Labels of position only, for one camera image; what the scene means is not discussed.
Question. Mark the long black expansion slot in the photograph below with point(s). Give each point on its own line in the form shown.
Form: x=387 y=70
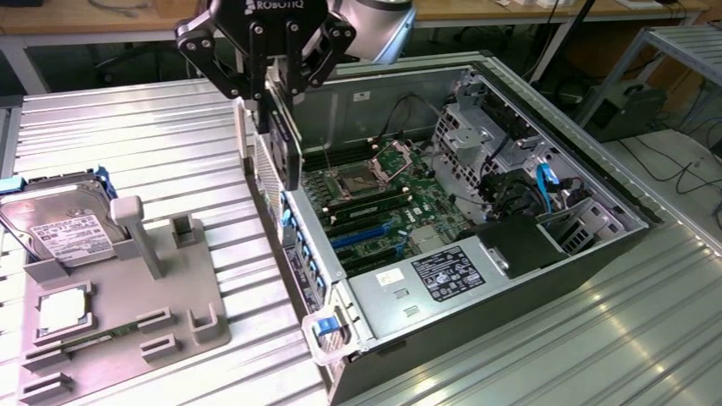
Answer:
x=375 y=262
x=366 y=254

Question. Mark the grey parts rack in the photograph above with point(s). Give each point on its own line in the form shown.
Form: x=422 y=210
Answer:
x=124 y=304

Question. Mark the blue expansion slot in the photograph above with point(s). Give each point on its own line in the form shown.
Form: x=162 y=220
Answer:
x=361 y=237

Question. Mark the CPU chip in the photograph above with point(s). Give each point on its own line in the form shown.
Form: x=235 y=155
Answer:
x=62 y=308

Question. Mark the metal slat shelf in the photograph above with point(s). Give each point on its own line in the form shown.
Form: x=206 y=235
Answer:
x=694 y=46

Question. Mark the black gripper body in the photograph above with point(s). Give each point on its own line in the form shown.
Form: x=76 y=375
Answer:
x=271 y=17

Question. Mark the blue case latch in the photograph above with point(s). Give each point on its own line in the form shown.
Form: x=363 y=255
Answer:
x=324 y=327

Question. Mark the silver disk bay cage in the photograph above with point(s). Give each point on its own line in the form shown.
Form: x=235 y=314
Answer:
x=462 y=160

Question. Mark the installed RAM stick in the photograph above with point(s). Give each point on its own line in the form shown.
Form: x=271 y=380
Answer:
x=370 y=210

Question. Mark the silver hard disk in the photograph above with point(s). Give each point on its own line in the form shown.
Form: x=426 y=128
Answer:
x=56 y=220

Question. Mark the thin locking lever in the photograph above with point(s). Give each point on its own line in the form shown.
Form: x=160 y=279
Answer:
x=327 y=156

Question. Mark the black device box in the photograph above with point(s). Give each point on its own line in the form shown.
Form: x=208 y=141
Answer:
x=626 y=114

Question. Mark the black RAM slot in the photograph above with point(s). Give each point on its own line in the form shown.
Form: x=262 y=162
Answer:
x=339 y=162
x=332 y=149
x=335 y=153
x=338 y=158

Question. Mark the open PC case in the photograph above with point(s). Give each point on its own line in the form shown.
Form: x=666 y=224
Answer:
x=479 y=330

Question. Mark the wooden desk with white legs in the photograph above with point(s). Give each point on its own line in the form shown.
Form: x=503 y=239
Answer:
x=56 y=21
x=479 y=10

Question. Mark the metal socket cover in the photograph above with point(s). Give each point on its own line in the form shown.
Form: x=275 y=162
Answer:
x=395 y=158

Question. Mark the green RAM stick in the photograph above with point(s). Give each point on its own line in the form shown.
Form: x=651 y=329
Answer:
x=112 y=334

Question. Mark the silver power supply unit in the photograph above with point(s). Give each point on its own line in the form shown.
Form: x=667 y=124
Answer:
x=395 y=304

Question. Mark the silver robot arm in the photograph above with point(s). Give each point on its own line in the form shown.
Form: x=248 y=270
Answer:
x=378 y=29

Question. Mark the black office chair base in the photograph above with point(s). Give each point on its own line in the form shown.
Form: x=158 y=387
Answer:
x=140 y=53

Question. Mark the black fan shroud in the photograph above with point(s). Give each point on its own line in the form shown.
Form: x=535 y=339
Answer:
x=519 y=245

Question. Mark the green motherboard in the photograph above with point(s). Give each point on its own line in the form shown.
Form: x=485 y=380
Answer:
x=421 y=199

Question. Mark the silver chipset heatsink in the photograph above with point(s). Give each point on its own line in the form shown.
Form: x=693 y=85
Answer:
x=429 y=237

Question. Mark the CPU socket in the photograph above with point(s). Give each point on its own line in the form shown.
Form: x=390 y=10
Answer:
x=358 y=182

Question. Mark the black graphics card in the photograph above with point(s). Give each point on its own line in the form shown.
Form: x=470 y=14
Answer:
x=284 y=144

